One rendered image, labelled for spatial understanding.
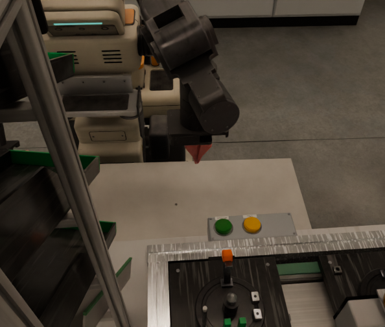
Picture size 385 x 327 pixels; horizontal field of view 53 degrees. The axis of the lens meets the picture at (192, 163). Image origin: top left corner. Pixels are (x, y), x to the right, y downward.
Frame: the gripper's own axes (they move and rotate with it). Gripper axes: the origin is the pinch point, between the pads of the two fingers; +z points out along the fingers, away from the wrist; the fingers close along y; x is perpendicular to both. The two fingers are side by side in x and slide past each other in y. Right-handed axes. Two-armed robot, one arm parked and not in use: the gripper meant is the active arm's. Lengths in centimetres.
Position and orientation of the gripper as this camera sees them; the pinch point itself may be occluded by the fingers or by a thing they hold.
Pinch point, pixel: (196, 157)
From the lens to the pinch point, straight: 72.5
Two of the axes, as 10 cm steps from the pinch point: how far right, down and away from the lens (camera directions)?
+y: 10.0, -0.4, 0.5
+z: 0.0, 7.0, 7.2
